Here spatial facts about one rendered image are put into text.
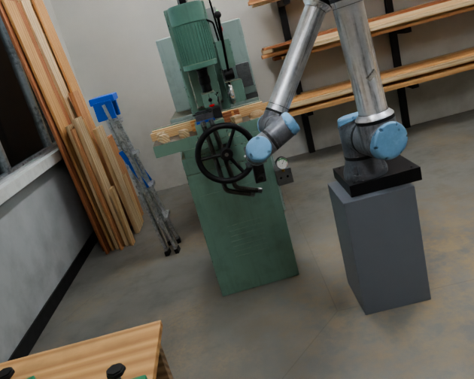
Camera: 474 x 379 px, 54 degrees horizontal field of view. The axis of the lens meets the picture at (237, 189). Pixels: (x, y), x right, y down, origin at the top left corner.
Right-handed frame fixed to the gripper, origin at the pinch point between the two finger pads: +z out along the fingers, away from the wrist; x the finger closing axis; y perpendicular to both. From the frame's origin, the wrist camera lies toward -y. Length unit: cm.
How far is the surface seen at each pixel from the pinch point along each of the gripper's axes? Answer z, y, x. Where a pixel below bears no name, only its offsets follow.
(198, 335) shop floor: 30, -70, 47
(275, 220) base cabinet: 45, -27, -6
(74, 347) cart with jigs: -53, -45, 74
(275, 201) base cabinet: 41.6, -17.3, -8.6
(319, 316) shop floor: 17, -75, -11
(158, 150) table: 27, 22, 42
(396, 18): 196, 109, -169
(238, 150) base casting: 30.6, 12.3, 3.4
